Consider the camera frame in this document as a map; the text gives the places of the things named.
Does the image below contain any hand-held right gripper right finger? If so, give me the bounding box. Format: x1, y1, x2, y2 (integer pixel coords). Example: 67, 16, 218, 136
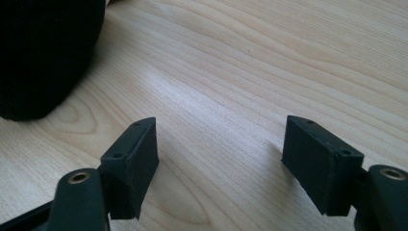
281, 115, 366, 217

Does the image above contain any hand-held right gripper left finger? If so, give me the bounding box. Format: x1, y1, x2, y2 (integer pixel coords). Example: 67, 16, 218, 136
100, 116, 161, 221

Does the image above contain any panda plush toy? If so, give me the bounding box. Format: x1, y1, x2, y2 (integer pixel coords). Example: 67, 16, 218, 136
0, 0, 107, 122

